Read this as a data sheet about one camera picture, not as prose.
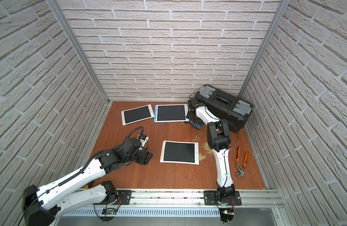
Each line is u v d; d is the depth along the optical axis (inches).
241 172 32.5
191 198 29.7
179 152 36.0
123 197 29.3
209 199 29.0
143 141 26.6
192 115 39.5
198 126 39.3
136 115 43.7
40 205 15.3
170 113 43.3
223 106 37.3
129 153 22.7
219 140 24.0
